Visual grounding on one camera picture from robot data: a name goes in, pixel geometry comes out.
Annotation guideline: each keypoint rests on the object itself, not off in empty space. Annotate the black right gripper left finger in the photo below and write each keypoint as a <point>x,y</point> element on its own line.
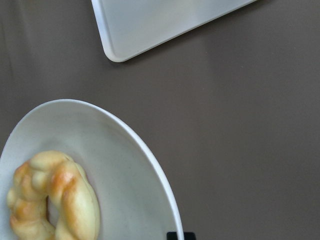
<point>171,236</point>

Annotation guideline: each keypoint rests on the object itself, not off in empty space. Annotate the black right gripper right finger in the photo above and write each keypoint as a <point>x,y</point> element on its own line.
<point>189,236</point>

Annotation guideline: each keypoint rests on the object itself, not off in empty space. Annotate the braided glazed donut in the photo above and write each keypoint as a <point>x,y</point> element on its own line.
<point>51,199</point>

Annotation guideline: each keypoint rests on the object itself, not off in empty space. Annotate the cream rabbit tray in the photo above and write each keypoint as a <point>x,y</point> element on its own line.
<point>128,28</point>

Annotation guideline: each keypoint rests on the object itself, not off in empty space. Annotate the white round plate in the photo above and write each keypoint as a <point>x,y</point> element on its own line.
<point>135,198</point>

